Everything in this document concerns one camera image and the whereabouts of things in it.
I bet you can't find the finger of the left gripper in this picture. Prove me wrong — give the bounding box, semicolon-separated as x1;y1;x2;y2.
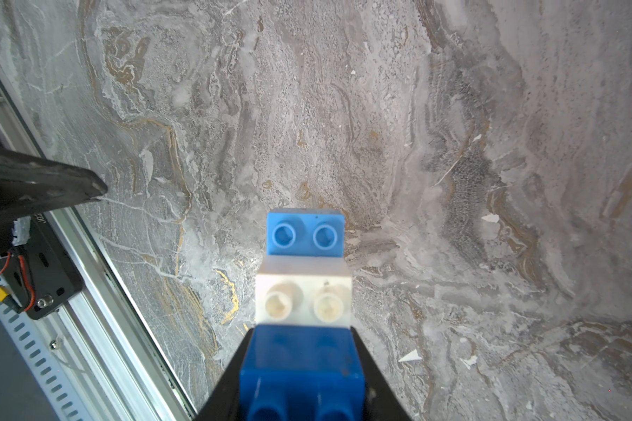
0;147;108;225

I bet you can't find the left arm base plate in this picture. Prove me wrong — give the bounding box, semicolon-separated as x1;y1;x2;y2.
4;214;84;320

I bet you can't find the small blue lego brick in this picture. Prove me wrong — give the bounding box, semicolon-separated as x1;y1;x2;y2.
239;325;365;420

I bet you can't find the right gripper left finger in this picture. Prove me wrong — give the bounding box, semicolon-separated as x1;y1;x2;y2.
193;328;254;421

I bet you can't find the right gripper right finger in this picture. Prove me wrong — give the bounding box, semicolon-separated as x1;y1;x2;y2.
351;328;411;421

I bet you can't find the white lego plate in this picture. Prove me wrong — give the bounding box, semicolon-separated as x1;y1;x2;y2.
255;255;353;328

